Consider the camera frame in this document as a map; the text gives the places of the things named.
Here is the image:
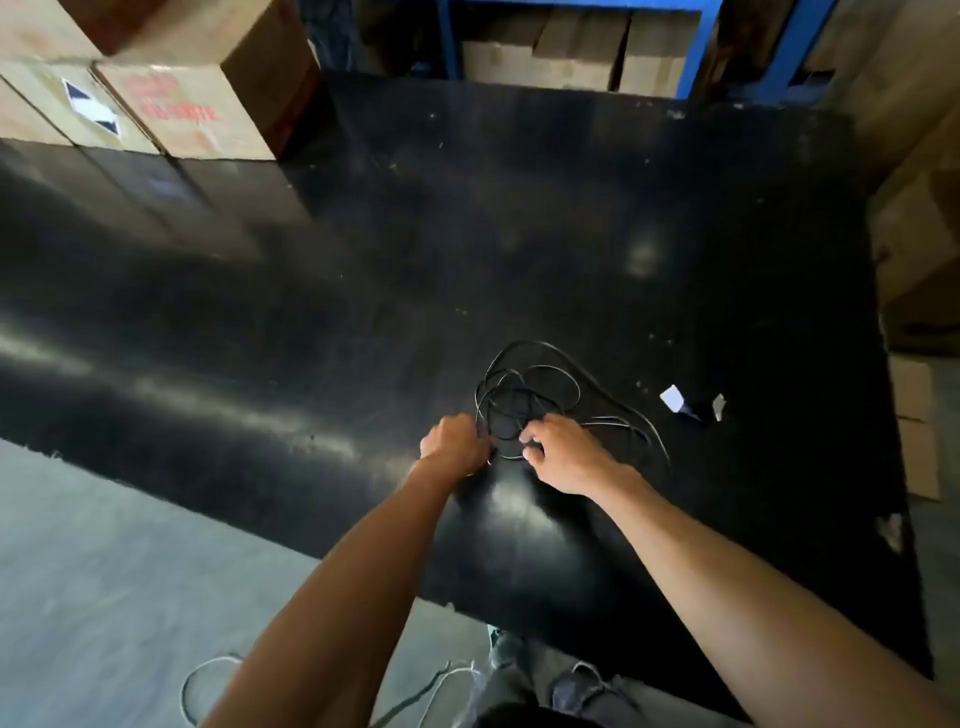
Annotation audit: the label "person's right hand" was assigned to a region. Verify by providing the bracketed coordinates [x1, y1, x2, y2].
[518, 412, 624, 499]

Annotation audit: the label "person's left hand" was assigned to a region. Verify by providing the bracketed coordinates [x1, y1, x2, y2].
[418, 413, 493, 478]

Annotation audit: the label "black cable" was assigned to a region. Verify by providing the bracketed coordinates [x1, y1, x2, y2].
[473, 340, 673, 470]

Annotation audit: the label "black strap with white tags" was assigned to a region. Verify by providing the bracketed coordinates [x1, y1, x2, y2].
[659, 383, 727, 425]

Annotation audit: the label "person's left forearm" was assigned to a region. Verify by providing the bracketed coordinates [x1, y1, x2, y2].
[200, 457, 474, 728]

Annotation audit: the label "person's right forearm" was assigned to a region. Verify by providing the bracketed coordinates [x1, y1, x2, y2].
[588, 463, 960, 728]

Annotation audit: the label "person's legs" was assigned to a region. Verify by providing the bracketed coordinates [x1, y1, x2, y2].
[472, 626, 646, 728]

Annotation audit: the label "flat cardboard sheet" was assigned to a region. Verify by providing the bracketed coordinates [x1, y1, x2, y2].
[888, 352, 943, 502]

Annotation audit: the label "rows of small cardboard boxes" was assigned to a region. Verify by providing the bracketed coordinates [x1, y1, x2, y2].
[461, 7, 703, 99]

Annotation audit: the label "cardboard box red print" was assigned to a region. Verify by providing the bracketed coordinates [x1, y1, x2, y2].
[0, 0, 103, 63]
[93, 59, 320, 161]

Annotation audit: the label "blue metal shelf rack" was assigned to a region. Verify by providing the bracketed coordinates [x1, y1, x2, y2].
[434, 0, 725, 103]

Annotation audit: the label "blue wire mesh partition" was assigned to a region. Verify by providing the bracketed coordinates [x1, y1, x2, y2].
[738, 0, 838, 103]

